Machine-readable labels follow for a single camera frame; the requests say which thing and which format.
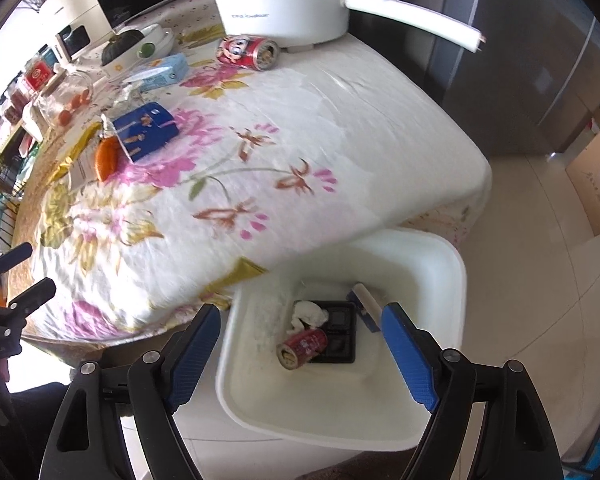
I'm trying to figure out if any grey steel refrigerator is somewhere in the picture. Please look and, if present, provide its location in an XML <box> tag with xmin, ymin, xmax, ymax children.
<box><xmin>345</xmin><ymin>0</ymin><xmax>600</xmax><ymax>156</ymax></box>

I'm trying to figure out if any glass jar of red snacks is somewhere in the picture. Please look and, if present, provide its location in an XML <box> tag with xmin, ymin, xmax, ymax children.
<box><xmin>2</xmin><ymin>80</ymin><xmax>31</xmax><ymax>121</ymax></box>

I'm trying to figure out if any blue snack packet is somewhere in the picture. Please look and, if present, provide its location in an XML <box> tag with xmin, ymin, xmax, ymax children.
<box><xmin>111</xmin><ymin>102</ymin><xmax>179</xmax><ymax>162</ymax></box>

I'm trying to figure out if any dark green squash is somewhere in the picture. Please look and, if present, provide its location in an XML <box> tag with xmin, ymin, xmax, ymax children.
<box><xmin>101</xmin><ymin>29</ymin><xmax>145</xmax><ymax>58</ymax></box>

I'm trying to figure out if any crumpled white tissue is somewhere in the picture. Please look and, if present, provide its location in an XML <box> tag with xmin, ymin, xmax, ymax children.
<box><xmin>289</xmin><ymin>301</ymin><xmax>329</xmax><ymax>333</ymax></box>

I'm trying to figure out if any red label jar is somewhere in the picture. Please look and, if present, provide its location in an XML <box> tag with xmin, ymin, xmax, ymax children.
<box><xmin>22</xmin><ymin>57</ymin><xmax>56</xmax><ymax>92</ymax></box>

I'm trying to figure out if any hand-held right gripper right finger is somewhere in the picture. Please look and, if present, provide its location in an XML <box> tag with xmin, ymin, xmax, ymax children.
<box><xmin>381</xmin><ymin>302</ymin><xmax>566</xmax><ymax>480</ymax></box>

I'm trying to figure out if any black wire rack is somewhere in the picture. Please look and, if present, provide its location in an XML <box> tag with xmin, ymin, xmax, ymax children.
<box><xmin>0</xmin><ymin>160</ymin><xmax>36</xmax><ymax>251</ymax></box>

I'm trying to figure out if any white plastic bin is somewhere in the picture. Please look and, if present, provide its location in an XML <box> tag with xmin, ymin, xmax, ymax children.
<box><xmin>215</xmin><ymin>227</ymin><xmax>468</xmax><ymax>452</ymax></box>

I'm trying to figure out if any red drink can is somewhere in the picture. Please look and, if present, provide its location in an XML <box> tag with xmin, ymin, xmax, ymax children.
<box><xmin>216</xmin><ymin>34</ymin><xmax>281</xmax><ymax>70</ymax></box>
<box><xmin>277</xmin><ymin>327</ymin><xmax>329</xmax><ymax>371</ymax></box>

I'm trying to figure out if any white electric cooking pot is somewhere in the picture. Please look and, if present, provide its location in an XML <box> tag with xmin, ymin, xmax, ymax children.
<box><xmin>202</xmin><ymin>0</ymin><xmax>487</xmax><ymax>53</ymax></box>

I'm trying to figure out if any black plastic tray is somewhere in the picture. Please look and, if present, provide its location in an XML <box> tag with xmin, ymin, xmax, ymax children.
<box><xmin>294</xmin><ymin>300</ymin><xmax>357</xmax><ymax>365</ymax></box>

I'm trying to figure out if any blue and white small carton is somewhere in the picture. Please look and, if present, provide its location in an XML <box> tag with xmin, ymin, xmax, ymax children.
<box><xmin>347</xmin><ymin>282</ymin><xmax>387</xmax><ymax>333</ymax></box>

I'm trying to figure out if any white ceramic bowl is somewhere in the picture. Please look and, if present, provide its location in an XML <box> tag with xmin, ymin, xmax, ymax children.
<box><xmin>100</xmin><ymin>22</ymin><xmax>173</xmax><ymax>73</ymax></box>

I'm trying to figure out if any small white toaster oven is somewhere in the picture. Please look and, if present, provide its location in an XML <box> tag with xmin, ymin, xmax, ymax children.
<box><xmin>55</xmin><ymin>24</ymin><xmax>92</xmax><ymax>61</ymax></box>

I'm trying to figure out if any light blue carton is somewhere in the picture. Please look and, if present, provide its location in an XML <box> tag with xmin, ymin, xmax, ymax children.
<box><xmin>125</xmin><ymin>53</ymin><xmax>188</xmax><ymax>93</ymax></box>

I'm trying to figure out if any person's dark clothed leg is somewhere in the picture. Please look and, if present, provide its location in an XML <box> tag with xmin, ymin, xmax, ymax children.
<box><xmin>7</xmin><ymin>382</ymin><xmax>76</xmax><ymax>480</ymax></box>

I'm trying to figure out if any white paper packet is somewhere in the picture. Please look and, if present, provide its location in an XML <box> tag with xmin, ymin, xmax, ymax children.
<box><xmin>69</xmin><ymin>146</ymin><xmax>101</xmax><ymax>195</ymax></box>

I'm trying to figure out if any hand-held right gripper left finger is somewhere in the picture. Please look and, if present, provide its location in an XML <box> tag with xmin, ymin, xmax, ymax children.
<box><xmin>44</xmin><ymin>304</ymin><xmax>222</xmax><ymax>480</ymax></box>

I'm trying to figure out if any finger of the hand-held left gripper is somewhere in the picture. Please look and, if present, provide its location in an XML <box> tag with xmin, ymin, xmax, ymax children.
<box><xmin>7</xmin><ymin>276</ymin><xmax>57</xmax><ymax>320</ymax></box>
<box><xmin>0</xmin><ymin>241</ymin><xmax>34</xmax><ymax>286</ymax></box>

